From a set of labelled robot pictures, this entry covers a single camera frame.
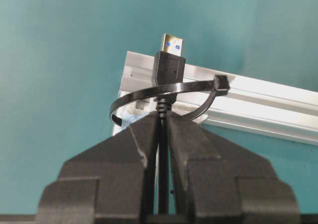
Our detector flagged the black USB cable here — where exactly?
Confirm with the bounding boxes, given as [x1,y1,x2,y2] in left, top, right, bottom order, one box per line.
[151,33,186,215]

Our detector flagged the aluminium extrusion frame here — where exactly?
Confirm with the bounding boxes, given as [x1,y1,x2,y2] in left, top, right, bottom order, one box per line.
[115,52,318,146]

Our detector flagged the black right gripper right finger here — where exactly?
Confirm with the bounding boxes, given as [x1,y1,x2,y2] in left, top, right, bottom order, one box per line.
[167,112,301,224]

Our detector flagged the blue tape patch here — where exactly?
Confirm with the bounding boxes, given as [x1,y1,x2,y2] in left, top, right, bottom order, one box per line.
[122,113,144,127]

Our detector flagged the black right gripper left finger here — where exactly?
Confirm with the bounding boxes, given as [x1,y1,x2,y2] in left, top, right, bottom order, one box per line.
[36,112,159,224]

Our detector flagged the black zip tie loop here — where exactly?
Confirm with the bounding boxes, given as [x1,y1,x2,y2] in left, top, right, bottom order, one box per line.
[109,75,230,126]

